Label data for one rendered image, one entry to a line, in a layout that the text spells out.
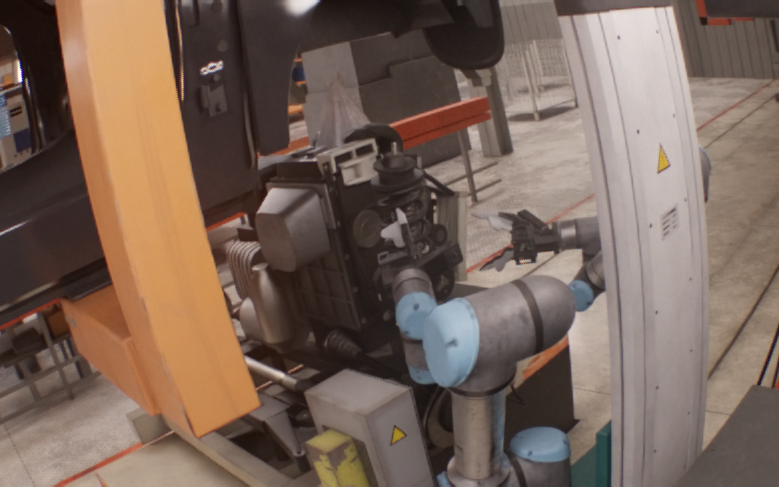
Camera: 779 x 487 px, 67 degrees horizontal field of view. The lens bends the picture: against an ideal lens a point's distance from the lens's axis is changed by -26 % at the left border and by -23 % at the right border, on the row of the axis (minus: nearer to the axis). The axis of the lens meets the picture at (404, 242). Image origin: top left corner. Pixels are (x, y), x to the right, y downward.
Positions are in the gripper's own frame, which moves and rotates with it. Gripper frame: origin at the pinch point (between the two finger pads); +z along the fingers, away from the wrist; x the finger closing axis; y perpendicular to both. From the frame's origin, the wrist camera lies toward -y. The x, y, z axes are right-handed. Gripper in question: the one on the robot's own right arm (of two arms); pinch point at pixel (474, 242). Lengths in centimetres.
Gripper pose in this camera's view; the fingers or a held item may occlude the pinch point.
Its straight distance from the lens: 183.6
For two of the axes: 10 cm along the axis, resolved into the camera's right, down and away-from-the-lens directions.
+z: -9.8, 1.1, 1.5
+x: 1.7, 8.4, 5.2
